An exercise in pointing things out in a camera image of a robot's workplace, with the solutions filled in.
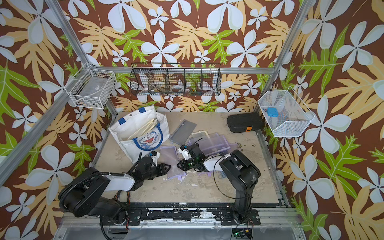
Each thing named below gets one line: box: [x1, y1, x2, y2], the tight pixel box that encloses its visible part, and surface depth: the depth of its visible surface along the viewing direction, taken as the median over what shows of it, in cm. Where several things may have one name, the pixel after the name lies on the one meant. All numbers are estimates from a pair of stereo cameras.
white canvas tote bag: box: [108, 105, 170, 165], surface depth 93 cm
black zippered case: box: [227, 112, 264, 133], surface depth 110 cm
